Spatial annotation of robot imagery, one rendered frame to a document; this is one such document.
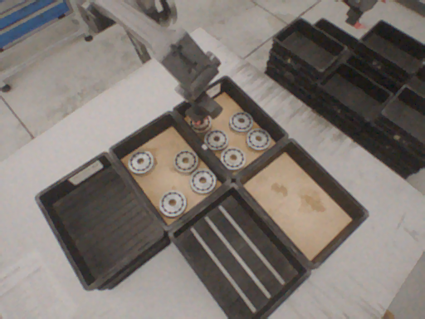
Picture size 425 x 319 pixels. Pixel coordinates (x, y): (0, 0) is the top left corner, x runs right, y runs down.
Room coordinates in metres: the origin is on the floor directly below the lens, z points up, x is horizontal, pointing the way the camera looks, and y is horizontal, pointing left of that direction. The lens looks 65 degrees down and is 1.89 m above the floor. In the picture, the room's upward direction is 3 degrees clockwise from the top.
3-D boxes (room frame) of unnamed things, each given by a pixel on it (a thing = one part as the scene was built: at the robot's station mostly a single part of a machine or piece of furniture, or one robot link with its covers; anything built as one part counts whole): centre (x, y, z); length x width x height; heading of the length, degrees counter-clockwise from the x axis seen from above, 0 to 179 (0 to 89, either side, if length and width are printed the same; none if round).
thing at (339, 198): (0.31, -0.32, 0.87); 0.40 x 0.30 x 0.11; 41
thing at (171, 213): (0.28, 0.15, 0.86); 0.10 x 0.10 x 0.01
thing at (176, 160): (0.46, 0.12, 0.86); 0.10 x 0.10 x 0.01
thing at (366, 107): (1.18, -0.88, 0.31); 0.40 x 0.30 x 0.34; 47
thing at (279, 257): (0.11, -0.09, 0.87); 0.40 x 0.30 x 0.11; 41
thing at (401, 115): (0.90, -1.17, 0.37); 0.40 x 0.30 x 0.45; 47
